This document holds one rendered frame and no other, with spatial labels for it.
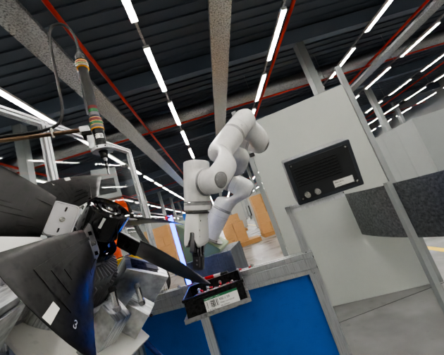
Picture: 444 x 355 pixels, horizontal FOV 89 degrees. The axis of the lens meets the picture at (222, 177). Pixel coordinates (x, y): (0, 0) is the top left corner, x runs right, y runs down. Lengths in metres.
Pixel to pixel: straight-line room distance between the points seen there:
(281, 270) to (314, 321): 0.23
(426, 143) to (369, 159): 7.51
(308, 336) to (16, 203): 1.06
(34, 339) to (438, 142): 10.34
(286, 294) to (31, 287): 0.87
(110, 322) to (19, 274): 0.31
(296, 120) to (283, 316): 1.95
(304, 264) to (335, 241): 1.52
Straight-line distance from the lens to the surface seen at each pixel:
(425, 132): 10.19
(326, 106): 2.67
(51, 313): 0.47
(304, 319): 1.12
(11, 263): 0.46
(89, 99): 0.98
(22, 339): 0.75
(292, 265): 1.03
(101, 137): 0.90
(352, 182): 1.02
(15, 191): 0.73
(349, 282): 2.63
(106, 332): 0.73
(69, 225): 0.73
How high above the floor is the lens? 1.09
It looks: 10 degrees up
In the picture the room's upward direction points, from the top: 19 degrees counter-clockwise
